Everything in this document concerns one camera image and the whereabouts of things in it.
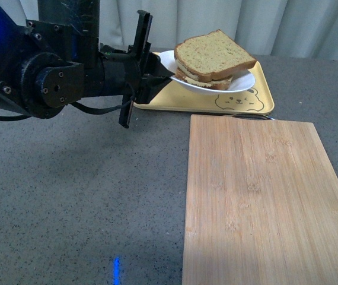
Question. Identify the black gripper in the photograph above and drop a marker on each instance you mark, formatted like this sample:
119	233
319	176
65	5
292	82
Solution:
140	61

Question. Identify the fried egg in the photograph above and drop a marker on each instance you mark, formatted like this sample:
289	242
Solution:
183	71

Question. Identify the bread slice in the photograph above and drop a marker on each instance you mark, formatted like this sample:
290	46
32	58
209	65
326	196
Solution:
213	56
223	84

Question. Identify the white round plate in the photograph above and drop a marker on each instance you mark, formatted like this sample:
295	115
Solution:
241	81

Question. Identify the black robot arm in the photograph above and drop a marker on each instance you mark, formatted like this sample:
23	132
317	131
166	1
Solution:
57	60

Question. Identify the yellow bear tray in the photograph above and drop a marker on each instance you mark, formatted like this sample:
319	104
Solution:
257	99

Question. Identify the grey curtain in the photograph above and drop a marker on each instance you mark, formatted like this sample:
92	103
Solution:
301	29

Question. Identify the wooden cutting board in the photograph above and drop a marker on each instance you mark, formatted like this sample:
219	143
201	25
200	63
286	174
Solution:
261	204

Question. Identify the metal board handle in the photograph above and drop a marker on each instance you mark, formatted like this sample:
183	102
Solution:
252	116

